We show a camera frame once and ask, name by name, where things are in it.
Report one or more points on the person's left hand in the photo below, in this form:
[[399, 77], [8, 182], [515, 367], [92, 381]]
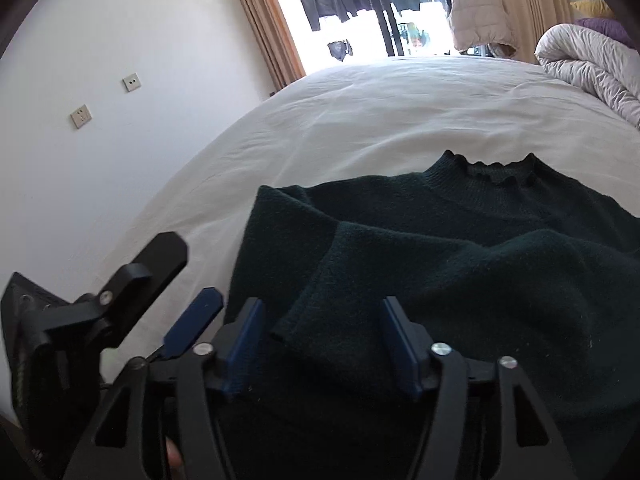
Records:
[[174, 454]]

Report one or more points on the purple pillow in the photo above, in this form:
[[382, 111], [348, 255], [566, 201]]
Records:
[[605, 30]]

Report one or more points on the tan curtain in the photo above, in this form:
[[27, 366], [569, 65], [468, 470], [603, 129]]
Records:
[[265, 20], [525, 0]]

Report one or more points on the beige puffer jacket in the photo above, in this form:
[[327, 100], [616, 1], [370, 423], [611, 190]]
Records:
[[477, 15]]

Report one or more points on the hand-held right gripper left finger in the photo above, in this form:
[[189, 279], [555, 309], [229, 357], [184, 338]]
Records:
[[246, 340]]

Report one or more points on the white wall socket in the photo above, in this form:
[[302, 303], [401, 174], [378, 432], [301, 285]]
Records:
[[132, 83], [81, 116]]

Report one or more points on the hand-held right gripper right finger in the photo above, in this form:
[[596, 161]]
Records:
[[400, 350]]

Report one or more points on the dark green towel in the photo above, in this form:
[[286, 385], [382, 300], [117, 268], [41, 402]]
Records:
[[450, 270]]

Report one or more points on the small hanging dark garment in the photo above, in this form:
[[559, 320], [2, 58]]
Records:
[[340, 49]]

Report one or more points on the bed with white sheet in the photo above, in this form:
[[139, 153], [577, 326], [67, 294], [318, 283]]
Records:
[[350, 110]]

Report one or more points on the black door frame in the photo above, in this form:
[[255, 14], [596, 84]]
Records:
[[382, 10]]

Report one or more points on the grey folded duvet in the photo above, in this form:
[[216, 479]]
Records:
[[590, 65]]

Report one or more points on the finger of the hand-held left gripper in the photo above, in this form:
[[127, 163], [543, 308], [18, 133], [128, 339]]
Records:
[[160, 260], [192, 322]]

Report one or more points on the yellow pillow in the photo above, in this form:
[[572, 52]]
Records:
[[592, 7]]

